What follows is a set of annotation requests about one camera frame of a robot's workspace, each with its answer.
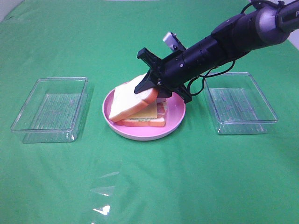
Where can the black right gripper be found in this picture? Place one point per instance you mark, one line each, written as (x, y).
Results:
(167, 75)

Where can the bacon strip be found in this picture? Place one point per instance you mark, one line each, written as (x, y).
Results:
(162, 107)

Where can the yellow cheese slice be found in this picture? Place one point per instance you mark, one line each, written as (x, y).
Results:
(148, 112)

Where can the bread slice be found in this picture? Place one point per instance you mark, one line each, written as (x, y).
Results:
(140, 122)
(126, 102)

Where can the green lettuce leaf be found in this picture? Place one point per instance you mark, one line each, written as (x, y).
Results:
(154, 112)

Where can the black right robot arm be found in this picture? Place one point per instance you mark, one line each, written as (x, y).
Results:
(269, 24)

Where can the pink round plate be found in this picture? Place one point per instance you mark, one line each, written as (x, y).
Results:
(173, 118)

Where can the right clear plastic tray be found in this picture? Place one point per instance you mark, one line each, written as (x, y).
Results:
(237, 104)

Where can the clear plastic tray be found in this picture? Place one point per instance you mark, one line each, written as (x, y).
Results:
(237, 104)
(53, 111)

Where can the left clear plastic tray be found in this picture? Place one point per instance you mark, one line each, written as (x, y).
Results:
(53, 111)

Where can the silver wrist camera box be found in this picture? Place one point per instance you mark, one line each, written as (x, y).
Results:
(171, 40)

